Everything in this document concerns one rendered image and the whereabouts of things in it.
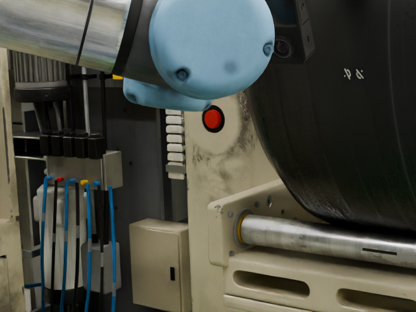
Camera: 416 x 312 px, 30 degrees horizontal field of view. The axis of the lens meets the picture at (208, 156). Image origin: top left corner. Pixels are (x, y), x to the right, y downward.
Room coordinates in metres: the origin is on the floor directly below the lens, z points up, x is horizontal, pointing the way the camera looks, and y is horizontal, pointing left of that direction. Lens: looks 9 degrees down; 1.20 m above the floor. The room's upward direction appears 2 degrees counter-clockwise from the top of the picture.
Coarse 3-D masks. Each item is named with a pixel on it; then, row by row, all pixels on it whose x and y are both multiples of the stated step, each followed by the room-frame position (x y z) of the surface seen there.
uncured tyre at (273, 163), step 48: (336, 0) 0.90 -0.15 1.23; (384, 0) 0.86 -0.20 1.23; (336, 48) 0.89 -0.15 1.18; (384, 48) 0.86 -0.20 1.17; (288, 96) 0.94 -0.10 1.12; (336, 96) 0.90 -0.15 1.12; (384, 96) 0.87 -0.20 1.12; (288, 144) 0.97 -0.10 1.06; (336, 144) 0.93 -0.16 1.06; (384, 144) 0.89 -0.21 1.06; (336, 192) 0.98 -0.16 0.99; (384, 192) 0.93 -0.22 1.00
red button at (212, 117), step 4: (208, 112) 1.26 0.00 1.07; (212, 112) 1.25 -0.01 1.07; (216, 112) 1.25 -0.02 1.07; (208, 116) 1.26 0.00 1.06; (212, 116) 1.25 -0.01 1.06; (216, 116) 1.25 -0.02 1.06; (220, 116) 1.25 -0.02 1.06; (208, 120) 1.26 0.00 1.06; (212, 120) 1.25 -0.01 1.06; (216, 120) 1.25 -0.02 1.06; (220, 120) 1.25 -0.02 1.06; (208, 124) 1.26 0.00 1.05; (212, 124) 1.25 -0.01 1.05; (216, 124) 1.25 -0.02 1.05
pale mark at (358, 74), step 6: (342, 66) 0.89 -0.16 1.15; (348, 66) 0.89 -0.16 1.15; (354, 66) 0.88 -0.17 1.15; (360, 66) 0.88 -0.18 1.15; (342, 72) 0.89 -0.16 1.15; (348, 72) 0.89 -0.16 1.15; (354, 72) 0.88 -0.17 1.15; (360, 72) 0.88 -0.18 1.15; (342, 78) 0.89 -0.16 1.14; (348, 78) 0.89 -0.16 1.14; (354, 78) 0.88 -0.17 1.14; (360, 78) 0.88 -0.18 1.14; (342, 84) 0.89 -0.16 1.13; (348, 84) 0.89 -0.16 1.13; (354, 84) 0.89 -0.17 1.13; (360, 84) 0.88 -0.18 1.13; (366, 84) 0.88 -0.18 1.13
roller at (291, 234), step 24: (264, 216) 1.14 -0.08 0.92; (240, 240) 1.15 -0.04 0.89; (264, 240) 1.12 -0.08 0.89; (288, 240) 1.09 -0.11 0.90; (312, 240) 1.07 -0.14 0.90; (336, 240) 1.05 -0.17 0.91; (360, 240) 1.03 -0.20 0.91; (384, 240) 1.01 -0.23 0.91; (408, 240) 1.00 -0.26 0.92; (408, 264) 0.99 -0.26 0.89
